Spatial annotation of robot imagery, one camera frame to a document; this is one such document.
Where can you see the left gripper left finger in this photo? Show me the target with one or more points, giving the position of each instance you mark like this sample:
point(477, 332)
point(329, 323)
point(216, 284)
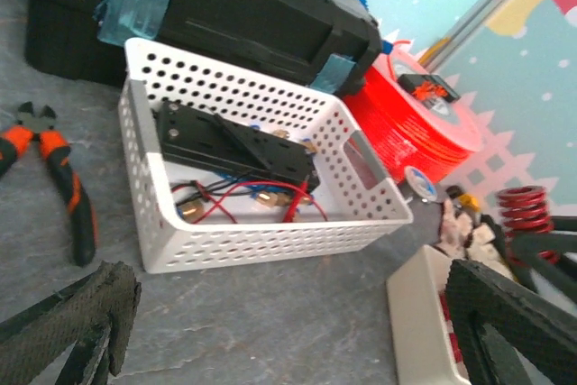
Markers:
point(94, 315)

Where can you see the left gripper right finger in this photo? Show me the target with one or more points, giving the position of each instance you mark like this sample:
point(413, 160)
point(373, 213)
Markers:
point(496, 320)

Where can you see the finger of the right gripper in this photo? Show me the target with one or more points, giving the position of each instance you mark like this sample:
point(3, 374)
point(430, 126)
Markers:
point(551, 255)

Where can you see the large red spring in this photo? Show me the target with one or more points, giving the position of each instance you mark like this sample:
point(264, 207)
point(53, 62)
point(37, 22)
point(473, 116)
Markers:
point(524, 210)

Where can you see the small red springs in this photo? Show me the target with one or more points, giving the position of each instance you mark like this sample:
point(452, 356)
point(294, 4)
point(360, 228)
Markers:
point(457, 353)

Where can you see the small white tray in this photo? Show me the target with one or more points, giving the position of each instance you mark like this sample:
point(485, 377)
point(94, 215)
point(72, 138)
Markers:
point(423, 351)

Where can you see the white work gloves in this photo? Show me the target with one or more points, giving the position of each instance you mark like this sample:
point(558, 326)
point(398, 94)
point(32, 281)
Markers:
point(459, 239)

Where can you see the yellow black screwdriver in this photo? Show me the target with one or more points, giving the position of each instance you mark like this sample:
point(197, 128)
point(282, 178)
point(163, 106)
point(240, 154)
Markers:
point(463, 199)

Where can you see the red filament spool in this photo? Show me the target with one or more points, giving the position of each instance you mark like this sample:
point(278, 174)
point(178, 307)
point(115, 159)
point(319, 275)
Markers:
point(433, 136)

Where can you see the orange black pliers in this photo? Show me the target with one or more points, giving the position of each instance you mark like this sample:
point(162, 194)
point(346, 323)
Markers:
point(31, 126)

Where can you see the white perforated basket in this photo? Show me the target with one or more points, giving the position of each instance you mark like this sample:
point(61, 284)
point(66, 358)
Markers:
point(191, 219)

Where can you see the black battery holder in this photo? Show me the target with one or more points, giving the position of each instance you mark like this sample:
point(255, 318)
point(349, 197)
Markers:
point(204, 141)

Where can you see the black red connector strip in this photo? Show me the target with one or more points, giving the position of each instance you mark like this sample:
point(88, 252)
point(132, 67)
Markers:
point(426, 87)

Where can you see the black toolbox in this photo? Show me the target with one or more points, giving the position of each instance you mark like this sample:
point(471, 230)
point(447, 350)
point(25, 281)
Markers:
point(324, 44)

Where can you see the solder wire spool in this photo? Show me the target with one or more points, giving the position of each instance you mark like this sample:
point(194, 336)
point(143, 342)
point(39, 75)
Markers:
point(420, 184)

